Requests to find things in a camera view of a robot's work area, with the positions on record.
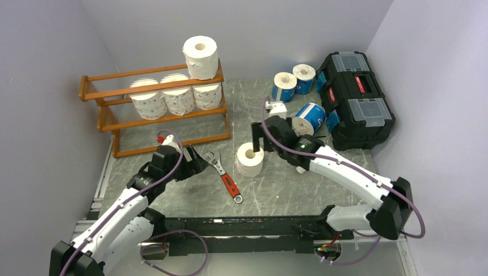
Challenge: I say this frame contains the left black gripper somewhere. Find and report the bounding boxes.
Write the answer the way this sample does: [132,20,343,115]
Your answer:
[163,144,209,182]

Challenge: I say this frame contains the blue roll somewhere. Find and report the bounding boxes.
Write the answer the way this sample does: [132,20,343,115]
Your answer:
[271,72,297,103]
[292,64,316,95]
[292,102,326,136]

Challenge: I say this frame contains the dotted white roll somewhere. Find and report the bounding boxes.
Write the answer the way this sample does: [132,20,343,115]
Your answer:
[129,90,167,120]
[160,73,195,116]
[192,83,222,110]

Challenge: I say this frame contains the dotted white roll front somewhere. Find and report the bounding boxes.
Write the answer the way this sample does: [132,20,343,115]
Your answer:
[160,73,195,116]

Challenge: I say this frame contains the plain white paper roll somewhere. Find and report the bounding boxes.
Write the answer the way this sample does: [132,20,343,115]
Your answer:
[182,36,219,80]

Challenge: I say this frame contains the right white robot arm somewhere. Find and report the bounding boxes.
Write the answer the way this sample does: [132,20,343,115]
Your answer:
[251,116,414,240]

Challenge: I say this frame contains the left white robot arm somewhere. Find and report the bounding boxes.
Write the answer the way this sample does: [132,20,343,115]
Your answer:
[49,143,208,275]

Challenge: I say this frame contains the orange wooden shelf rack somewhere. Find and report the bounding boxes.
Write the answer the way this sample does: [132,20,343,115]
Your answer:
[79,62,231,158]

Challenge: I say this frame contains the black plastic toolbox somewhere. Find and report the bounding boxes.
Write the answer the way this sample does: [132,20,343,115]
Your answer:
[315,51,396,151]

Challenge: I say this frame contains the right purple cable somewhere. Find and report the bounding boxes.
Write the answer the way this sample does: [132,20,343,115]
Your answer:
[260,95,426,267]

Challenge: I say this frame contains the purple cable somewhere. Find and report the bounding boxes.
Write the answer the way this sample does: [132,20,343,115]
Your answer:
[59,129,209,276]
[260,95,426,267]

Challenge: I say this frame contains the red handled adjustable wrench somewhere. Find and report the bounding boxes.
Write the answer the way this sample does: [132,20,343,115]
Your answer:
[207,151,243,204]

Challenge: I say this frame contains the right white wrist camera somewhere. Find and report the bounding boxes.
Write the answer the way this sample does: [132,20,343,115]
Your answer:
[265,101,287,119]

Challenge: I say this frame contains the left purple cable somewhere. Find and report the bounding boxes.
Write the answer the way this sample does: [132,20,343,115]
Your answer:
[59,129,209,276]

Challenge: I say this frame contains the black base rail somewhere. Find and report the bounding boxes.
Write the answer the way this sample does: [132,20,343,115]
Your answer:
[148,215,354,256]

